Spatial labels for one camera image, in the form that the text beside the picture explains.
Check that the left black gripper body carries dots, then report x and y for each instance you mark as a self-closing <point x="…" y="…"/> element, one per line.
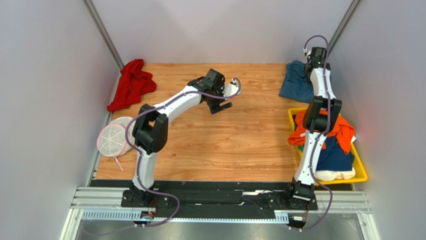
<point x="218" y="92"/>

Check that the white mesh laundry bag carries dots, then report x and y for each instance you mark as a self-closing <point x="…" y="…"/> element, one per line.
<point x="111" y="141"/>

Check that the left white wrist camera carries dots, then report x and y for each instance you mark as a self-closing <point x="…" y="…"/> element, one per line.
<point x="231" y="89"/>

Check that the navy blue t shirt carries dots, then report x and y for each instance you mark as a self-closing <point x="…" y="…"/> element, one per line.
<point x="333" y="158"/>

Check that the aluminium frame rail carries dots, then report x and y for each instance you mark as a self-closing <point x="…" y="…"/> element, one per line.
<point x="341" y="210"/>

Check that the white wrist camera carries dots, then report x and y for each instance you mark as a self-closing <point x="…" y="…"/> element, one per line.
<point x="307" y="54"/>
<point x="231" y="89"/>

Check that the white t shirt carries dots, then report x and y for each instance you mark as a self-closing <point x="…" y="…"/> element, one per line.
<point x="329" y="175"/>

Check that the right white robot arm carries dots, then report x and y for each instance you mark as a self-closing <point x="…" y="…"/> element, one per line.
<point x="318" y="121"/>

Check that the yellow plastic bin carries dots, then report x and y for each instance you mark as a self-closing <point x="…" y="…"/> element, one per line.
<point x="360" y="174"/>

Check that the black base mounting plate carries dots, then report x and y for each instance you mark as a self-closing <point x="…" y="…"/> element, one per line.
<point x="216" y="199"/>

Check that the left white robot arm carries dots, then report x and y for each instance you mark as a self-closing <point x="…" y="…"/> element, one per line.
<point x="147" y="133"/>

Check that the red t shirt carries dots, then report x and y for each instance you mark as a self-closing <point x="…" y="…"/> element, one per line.
<point x="132" y="85"/>

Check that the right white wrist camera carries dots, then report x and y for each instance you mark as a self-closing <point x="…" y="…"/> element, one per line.
<point x="307" y="54"/>

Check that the teal blue t shirt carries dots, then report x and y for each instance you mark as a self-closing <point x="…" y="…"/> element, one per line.
<point x="295" y="85"/>

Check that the orange t shirt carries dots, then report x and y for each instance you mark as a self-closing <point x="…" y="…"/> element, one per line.
<point x="343" y="132"/>

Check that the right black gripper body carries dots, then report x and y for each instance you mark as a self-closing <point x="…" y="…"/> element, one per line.
<point x="311" y="66"/>

